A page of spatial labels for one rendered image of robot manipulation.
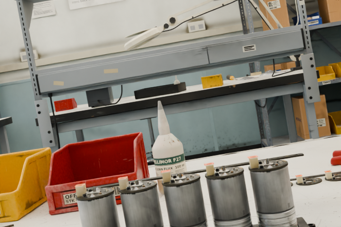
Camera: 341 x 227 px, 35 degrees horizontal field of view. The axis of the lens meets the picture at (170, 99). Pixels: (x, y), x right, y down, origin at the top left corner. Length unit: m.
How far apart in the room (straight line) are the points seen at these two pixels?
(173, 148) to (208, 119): 4.14
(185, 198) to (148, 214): 0.03
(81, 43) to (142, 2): 0.65
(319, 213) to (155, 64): 2.16
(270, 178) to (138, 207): 0.08
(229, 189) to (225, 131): 4.40
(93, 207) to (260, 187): 0.10
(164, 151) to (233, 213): 0.24
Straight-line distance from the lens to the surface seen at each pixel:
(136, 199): 0.34
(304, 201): 0.48
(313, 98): 2.66
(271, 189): 0.34
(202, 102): 2.63
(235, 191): 0.34
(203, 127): 4.72
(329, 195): 0.49
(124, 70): 2.58
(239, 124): 4.73
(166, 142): 0.57
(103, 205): 0.34
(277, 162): 0.35
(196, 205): 0.34
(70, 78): 2.62
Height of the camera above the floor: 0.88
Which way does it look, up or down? 3 degrees down
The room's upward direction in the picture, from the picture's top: 10 degrees counter-clockwise
